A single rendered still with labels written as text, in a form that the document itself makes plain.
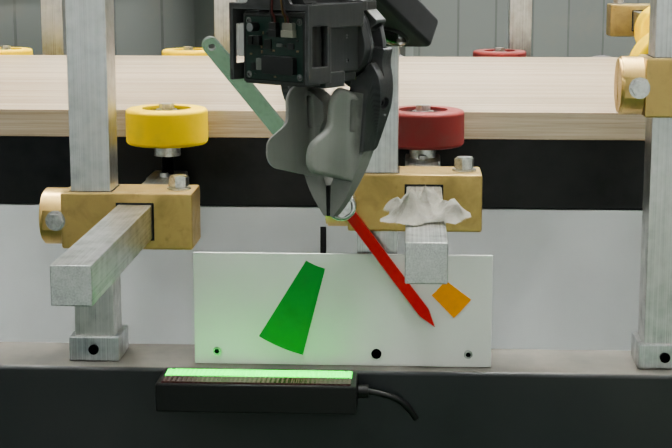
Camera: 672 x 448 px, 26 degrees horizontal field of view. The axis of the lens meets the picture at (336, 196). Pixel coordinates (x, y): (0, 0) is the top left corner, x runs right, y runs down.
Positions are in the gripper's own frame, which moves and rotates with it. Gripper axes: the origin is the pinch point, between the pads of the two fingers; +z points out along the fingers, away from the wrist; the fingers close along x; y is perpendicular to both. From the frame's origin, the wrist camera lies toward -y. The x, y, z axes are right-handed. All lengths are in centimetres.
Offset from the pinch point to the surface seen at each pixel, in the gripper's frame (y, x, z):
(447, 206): -9.5, 2.8, 1.7
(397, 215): -6.5, 0.4, 2.3
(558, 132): -46.3, -9.7, 0.9
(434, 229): -6.2, 4.0, 2.8
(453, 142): -34.6, -14.2, 1.0
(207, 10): -340, -348, 9
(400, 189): -19.9, -9.4, 3.1
